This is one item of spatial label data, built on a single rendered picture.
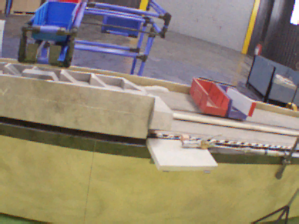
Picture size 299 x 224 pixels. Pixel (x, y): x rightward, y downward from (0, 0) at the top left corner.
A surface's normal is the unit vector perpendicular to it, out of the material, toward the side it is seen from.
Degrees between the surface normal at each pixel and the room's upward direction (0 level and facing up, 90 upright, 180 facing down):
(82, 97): 80
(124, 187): 92
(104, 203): 90
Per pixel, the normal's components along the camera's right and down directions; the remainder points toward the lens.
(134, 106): 0.21, 0.30
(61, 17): 0.15, 0.51
